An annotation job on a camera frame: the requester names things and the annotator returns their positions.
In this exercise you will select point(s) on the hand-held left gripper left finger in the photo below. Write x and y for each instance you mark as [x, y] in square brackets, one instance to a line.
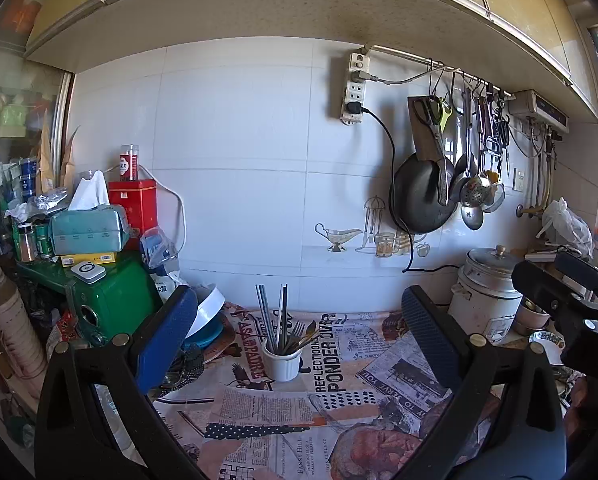
[164, 340]

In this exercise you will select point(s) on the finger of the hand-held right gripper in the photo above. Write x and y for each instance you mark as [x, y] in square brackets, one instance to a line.
[579, 270]
[534, 280]

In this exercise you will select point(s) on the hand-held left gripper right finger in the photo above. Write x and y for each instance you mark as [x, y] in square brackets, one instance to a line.
[429, 340]

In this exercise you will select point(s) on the pile of colourful chopsticks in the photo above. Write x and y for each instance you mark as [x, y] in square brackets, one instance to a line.
[264, 310]

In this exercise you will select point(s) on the white ceramic cup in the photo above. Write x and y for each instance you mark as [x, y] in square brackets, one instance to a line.
[281, 365]

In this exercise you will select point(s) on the gold spoon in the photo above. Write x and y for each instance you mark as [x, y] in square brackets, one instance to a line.
[306, 336]

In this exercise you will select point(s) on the steel fork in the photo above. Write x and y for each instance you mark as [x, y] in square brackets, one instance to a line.
[297, 332]

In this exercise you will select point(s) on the pink bowl with utensils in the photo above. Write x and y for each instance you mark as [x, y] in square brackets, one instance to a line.
[529, 317]

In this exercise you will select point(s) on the white plastic bag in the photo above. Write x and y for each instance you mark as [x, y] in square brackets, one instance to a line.
[566, 230]

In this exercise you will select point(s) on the blue plate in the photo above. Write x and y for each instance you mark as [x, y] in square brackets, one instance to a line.
[209, 334]

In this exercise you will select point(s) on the patterned ceramic bowl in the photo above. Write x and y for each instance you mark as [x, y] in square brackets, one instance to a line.
[544, 345]

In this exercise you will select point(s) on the white rice cooker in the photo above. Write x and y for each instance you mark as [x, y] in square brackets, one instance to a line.
[479, 305]

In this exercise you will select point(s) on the green appliance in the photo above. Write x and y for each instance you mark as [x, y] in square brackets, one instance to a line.
[124, 290]

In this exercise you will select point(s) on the blue white packet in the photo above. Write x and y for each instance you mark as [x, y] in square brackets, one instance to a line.
[156, 247]

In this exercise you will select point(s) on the small white device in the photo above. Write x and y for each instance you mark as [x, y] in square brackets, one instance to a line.
[87, 271]

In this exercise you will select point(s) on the steel slotted spoon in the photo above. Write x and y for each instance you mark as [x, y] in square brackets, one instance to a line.
[474, 192]

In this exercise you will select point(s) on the flat yellow box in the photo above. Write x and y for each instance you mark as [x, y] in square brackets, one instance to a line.
[89, 258]

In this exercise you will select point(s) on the steel ladle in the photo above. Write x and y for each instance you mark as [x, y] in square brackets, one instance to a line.
[463, 175]

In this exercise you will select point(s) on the teal tissue box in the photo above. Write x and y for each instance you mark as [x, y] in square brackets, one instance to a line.
[86, 230]

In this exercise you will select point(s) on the red tin box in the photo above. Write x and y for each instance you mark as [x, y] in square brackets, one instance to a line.
[136, 205]

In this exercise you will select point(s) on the black frying pan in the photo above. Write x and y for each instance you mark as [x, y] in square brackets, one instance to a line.
[419, 195]

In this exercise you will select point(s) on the newspaper print table cloth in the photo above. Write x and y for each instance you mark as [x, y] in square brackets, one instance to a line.
[299, 410]

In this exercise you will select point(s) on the black scissors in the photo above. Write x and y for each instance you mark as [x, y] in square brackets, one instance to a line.
[503, 132]

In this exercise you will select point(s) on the stack of paper cups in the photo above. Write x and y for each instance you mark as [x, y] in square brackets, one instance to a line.
[4, 310]

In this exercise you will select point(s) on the red capped jar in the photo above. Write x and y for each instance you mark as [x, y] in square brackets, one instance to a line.
[129, 162]

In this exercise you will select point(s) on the steel cleaver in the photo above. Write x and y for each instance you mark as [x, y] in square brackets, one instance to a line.
[421, 137]

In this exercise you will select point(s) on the green peeler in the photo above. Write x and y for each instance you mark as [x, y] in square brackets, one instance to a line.
[446, 117]

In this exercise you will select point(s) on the kitchen shears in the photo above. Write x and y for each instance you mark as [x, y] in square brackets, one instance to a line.
[431, 115]

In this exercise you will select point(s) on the white power strip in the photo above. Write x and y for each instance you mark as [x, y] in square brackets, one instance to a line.
[354, 95]

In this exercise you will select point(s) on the glass door cabinet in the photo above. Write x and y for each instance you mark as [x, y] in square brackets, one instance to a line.
[14, 125]

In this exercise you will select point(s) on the overhead kitchen cabinet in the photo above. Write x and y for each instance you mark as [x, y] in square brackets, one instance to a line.
[279, 0]

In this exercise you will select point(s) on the wall faucet pipes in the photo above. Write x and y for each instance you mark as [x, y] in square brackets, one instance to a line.
[541, 200]

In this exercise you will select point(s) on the white wall socket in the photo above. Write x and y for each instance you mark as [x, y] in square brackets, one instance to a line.
[519, 179]

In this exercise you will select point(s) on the wall water heater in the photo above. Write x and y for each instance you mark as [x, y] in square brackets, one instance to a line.
[539, 110]

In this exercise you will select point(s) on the metal hanging rail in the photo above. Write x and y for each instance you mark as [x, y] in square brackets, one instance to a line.
[404, 53]

